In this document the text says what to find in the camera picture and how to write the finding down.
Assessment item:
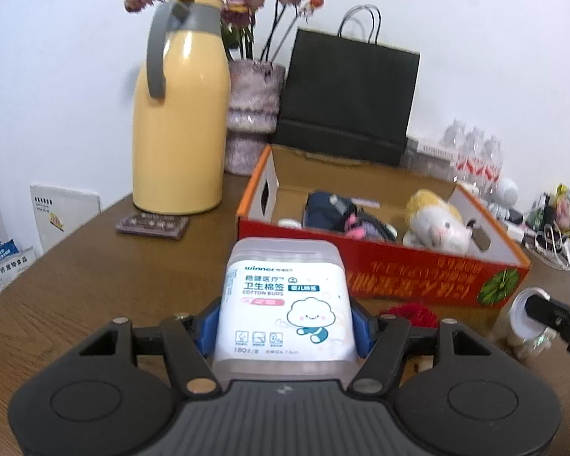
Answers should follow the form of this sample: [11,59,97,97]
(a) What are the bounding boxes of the yellow thermos jug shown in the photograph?
[132,0,232,214]

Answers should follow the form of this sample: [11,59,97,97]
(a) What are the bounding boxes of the orange cardboard box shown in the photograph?
[236,145,532,312]

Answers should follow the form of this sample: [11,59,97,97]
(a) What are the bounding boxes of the tangled white cables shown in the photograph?
[522,223,570,290]

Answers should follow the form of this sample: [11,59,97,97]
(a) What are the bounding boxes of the navy zip case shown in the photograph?
[304,191,362,233]

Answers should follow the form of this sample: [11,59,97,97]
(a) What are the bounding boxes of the clear cotton bud box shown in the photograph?
[212,236,359,380]

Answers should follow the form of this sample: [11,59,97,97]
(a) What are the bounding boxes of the yellow pink snack packet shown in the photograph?
[553,183,570,238]

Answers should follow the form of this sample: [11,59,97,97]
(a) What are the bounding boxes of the black paper bag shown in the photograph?
[272,5,421,168]

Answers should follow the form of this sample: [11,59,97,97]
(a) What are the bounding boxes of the white flat box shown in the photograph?
[415,135,457,160]

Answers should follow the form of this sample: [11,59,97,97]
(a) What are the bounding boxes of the white yellow sheep plush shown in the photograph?
[402,189,476,255]

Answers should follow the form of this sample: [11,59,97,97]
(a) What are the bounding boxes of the small green bottle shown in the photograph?
[527,195,552,229]

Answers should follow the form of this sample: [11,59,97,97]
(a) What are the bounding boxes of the clear plastic bottle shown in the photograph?
[506,287,559,359]

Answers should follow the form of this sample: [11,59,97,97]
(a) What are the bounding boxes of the white robot toy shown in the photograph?
[489,178,521,219]

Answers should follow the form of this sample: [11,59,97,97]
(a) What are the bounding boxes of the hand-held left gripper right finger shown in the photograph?
[350,298,488,396]

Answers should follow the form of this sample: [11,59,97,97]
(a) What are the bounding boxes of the purple mottled vase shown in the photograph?
[224,59,287,176]

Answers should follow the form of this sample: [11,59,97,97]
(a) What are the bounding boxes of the small pink object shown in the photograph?
[344,216,369,241]

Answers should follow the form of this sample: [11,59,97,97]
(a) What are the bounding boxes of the brown card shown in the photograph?
[115,214,191,239]

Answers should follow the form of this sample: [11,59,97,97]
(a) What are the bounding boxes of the black braided cable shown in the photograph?
[356,211,400,243]

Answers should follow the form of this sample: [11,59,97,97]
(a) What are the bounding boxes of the white board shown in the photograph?
[29,183,101,260]

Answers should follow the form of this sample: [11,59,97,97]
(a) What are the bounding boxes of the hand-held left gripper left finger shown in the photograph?
[78,297,222,396]

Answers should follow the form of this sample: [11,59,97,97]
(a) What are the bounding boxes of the red yarn flower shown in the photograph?
[380,301,439,328]

